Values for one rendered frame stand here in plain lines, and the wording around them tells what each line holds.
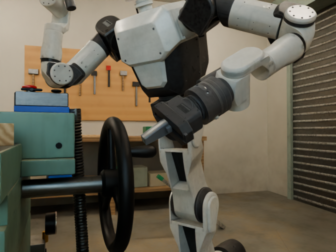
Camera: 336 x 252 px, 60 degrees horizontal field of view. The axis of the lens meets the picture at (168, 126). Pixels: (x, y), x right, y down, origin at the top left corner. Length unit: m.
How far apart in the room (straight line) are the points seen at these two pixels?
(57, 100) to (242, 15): 0.56
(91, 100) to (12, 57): 1.04
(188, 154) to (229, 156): 3.33
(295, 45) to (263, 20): 0.14
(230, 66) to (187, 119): 0.16
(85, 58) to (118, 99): 2.76
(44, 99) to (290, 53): 0.57
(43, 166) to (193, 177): 0.70
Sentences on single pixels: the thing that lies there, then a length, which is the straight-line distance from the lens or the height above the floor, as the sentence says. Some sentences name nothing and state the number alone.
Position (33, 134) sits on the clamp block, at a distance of 0.61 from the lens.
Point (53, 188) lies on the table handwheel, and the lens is 0.63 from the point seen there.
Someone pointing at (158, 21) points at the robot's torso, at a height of 1.26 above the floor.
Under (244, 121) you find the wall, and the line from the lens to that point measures 4.51.
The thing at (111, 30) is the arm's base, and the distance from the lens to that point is 1.17.
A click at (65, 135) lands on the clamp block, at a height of 0.91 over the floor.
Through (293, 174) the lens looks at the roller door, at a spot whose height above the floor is 0.33.
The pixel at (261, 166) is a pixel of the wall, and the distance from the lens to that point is 4.69.
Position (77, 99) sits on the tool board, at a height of 1.31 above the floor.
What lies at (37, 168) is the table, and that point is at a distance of 0.59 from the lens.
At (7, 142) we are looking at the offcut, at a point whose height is 0.91.
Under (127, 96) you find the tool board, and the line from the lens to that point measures 3.91.
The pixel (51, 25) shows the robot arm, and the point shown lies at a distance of 1.16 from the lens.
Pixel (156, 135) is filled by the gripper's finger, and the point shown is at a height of 0.91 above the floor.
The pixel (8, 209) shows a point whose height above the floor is 0.82.
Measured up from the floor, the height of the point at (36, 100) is 0.98.
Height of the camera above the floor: 0.93
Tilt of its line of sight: 1 degrees up
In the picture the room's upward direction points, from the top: straight up
